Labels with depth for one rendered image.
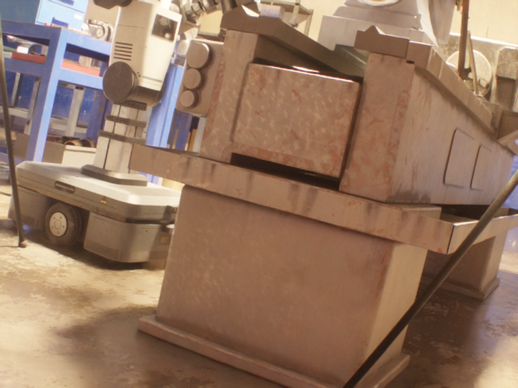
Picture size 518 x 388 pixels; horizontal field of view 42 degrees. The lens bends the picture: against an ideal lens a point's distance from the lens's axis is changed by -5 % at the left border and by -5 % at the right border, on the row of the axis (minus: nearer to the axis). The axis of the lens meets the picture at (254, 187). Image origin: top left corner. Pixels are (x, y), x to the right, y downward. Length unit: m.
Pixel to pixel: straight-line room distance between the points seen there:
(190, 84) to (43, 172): 1.06
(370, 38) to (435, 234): 0.46
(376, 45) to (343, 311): 0.60
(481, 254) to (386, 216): 2.13
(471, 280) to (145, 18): 2.05
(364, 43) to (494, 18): 5.76
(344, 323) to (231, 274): 0.30
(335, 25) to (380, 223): 0.74
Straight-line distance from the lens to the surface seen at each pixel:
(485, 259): 3.63
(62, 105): 9.42
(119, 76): 2.70
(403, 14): 2.07
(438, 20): 2.33
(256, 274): 1.69
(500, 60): 3.80
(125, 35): 2.71
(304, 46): 1.87
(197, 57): 1.79
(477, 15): 7.36
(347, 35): 2.05
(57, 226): 2.64
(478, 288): 3.65
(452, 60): 3.67
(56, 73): 3.51
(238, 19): 1.74
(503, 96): 3.82
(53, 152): 3.85
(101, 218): 2.49
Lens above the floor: 0.56
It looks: 4 degrees down
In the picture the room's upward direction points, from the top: 13 degrees clockwise
